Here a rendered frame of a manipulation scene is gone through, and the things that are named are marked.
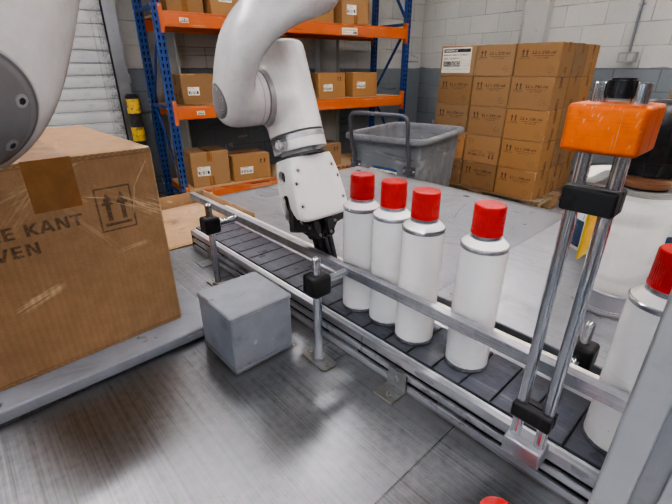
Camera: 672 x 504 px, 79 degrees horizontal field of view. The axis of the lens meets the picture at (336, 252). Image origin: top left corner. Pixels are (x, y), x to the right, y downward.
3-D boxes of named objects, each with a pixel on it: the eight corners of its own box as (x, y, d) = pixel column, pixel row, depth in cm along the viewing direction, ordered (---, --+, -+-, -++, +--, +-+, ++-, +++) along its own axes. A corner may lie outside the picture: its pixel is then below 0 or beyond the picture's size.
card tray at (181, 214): (256, 226, 107) (254, 212, 106) (157, 254, 91) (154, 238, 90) (204, 201, 128) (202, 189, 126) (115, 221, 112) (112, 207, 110)
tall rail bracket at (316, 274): (354, 347, 61) (356, 247, 55) (317, 369, 57) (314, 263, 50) (339, 337, 63) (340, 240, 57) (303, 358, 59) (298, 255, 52)
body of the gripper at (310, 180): (286, 147, 57) (306, 223, 59) (339, 139, 64) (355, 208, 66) (260, 158, 63) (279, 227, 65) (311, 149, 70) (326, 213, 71)
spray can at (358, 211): (382, 304, 63) (390, 173, 55) (359, 317, 60) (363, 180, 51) (358, 291, 66) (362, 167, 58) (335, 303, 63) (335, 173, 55)
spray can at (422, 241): (440, 335, 56) (459, 190, 47) (417, 351, 53) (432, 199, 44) (410, 319, 59) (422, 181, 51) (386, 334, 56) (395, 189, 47)
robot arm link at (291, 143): (287, 131, 57) (292, 152, 58) (333, 125, 63) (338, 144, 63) (258, 144, 64) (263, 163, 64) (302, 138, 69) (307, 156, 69)
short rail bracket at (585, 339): (583, 400, 51) (609, 321, 46) (574, 413, 50) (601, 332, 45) (556, 387, 54) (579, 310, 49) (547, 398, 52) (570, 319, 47)
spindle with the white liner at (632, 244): (648, 305, 63) (724, 99, 50) (631, 327, 57) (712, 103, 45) (585, 284, 69) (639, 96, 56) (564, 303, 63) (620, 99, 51)
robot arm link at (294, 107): (281, 131, 57) (333, 124, 62) (256, 33, 55) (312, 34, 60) (256, 145, 64) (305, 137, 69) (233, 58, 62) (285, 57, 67)
